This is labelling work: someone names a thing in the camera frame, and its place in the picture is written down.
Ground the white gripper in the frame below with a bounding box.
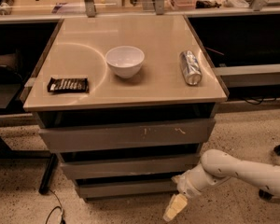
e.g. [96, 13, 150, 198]
[163, 171, 202, 222]

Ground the silver soda can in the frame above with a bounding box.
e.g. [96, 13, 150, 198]
[179, 50, 203, 86]

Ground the black table leg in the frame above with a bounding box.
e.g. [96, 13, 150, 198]
[38, 154, 58, 195]

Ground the grey top drawer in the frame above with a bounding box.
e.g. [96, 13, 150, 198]
[39, 119, 216, 153]

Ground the grey bottom drawer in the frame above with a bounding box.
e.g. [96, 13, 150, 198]
[76, 178, 177, 199]

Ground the grey middle drawer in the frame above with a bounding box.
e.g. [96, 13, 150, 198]
[61, 154, 200, 180]

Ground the black chair base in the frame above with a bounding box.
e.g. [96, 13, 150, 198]
[259, 145, 280, 203]

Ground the dark snack bar wrapper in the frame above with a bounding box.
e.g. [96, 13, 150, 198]
[47, 77, 88, 93]

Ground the grey metal frame post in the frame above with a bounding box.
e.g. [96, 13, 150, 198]
[84, 0, 96, 18]

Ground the grey drawer cabinet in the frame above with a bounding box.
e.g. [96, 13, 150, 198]
[24, 16, 226, 200]

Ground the grey drawer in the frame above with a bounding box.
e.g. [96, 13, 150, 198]
[39, 119, 216, 153]
[76, 178, 177, 199]
[61, 154, 200, 180]

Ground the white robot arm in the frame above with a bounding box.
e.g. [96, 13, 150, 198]
[163, 149, 280, 221]

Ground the white ceramic bowl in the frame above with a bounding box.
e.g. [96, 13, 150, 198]
[105, 46, 145, 78]

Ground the black floor cable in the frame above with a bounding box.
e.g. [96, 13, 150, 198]
[44, 189, 67, 224]

